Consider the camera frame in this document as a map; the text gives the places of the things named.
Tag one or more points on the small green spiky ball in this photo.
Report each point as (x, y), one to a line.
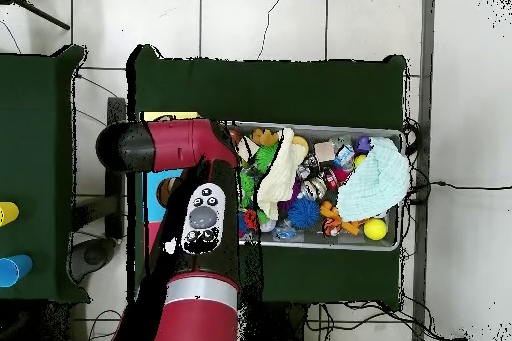
(266, 155)

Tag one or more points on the cream waffle cloth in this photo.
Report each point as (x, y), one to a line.
(282, 173)

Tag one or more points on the mint green waffle cloth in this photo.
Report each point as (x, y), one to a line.
(374, 181)

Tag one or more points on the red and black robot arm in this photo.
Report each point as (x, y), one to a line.
(176, 145)

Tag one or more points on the wooden box with three holes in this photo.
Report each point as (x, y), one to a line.
(154, 197)

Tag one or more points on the blue spiky ball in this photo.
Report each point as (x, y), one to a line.
(303, 213)

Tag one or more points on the dark green table cloth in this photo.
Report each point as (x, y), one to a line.
(36, 137)
(272, 89)

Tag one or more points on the orange tiger plush toy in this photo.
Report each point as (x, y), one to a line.
(331, 228)

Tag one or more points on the yellow ball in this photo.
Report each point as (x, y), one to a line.
(375, 229)

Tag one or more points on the black upright panel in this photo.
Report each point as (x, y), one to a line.
(116, 205)

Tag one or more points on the yellow cylinder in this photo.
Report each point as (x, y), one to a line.
(8, 214)

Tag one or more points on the black tripod leg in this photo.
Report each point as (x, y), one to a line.
(44, 17)

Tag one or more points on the blue cylinder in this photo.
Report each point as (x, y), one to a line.
(14, 271)

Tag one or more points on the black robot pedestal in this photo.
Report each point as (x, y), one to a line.
(288, 325)

